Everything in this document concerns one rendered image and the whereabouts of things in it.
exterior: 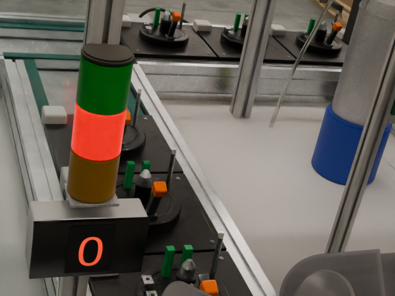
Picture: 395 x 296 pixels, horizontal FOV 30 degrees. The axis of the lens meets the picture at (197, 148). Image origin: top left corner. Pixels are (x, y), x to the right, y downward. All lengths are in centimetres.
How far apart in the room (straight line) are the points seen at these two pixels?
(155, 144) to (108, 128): 79
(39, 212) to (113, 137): 12
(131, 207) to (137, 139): 68
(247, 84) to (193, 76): 15
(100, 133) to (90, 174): 5
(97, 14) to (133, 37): 135
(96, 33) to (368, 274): 37
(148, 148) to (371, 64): 52
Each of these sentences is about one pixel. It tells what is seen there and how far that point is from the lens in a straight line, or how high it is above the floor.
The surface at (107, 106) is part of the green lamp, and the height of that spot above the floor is 137.
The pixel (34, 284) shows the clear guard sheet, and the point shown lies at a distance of 87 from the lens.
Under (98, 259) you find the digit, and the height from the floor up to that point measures 119.
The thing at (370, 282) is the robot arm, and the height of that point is 141.
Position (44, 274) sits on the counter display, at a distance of 79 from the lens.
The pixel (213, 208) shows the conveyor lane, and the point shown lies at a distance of 136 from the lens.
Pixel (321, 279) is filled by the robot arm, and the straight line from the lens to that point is 45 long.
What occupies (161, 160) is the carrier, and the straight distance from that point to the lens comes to 144.
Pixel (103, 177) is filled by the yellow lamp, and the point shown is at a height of 129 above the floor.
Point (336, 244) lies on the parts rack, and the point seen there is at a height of 111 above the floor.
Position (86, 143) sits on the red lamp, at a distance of 72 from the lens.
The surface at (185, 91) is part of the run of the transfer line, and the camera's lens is 198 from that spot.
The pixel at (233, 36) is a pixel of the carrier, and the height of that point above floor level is 100.
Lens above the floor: 167
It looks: 28 degrees down
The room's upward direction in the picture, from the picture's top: 11 degrees clockwise
